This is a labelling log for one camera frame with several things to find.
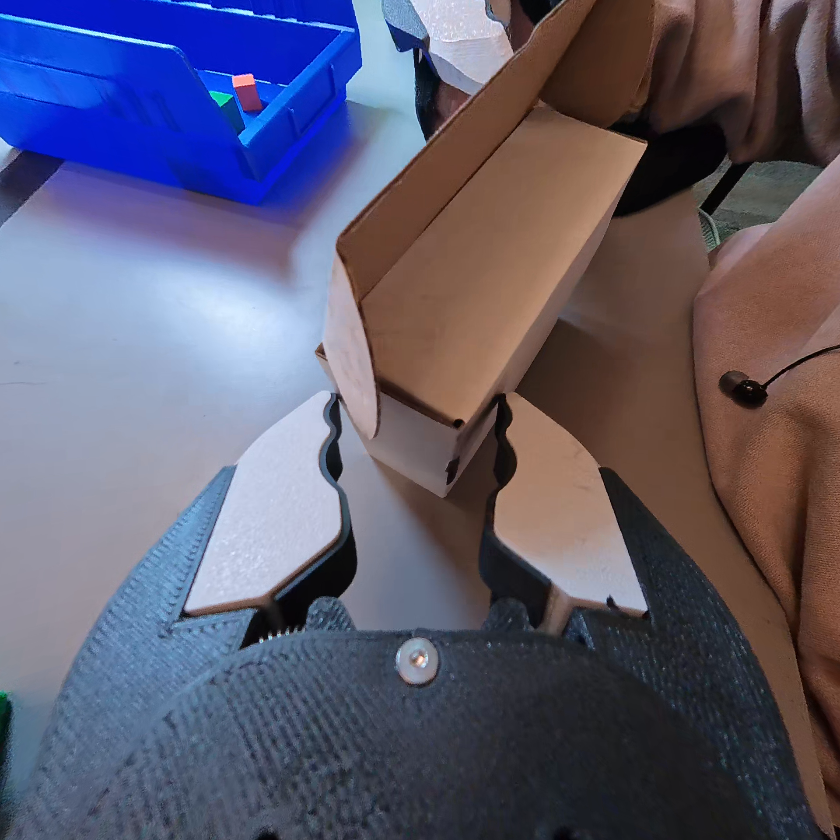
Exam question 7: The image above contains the blue plastic bin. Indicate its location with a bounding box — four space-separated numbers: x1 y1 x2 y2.
0 0 363 206

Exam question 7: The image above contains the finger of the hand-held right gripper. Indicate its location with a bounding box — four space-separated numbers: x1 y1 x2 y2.
406 0 515 95

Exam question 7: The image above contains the black hoodie drawstring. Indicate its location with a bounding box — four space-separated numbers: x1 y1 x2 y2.
718 344 840 409

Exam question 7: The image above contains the person's right hand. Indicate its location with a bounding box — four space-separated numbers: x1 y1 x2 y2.
419 61 484 143

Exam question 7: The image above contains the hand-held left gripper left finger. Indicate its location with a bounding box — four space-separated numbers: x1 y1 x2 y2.
182 390 358 621

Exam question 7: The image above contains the person in beige hoodie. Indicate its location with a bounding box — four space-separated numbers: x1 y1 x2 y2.
692 189 840 837

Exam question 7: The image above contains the person's right forearm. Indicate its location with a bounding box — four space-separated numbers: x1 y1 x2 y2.
607 0 840 166

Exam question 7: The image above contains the white cardboard box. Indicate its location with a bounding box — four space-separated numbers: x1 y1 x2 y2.
315 0 657 500

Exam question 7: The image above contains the green wooden cube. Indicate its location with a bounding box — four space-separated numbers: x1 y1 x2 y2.
209 91 247 132

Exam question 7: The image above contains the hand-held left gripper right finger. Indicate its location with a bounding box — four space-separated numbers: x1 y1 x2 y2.
478 390 651 637

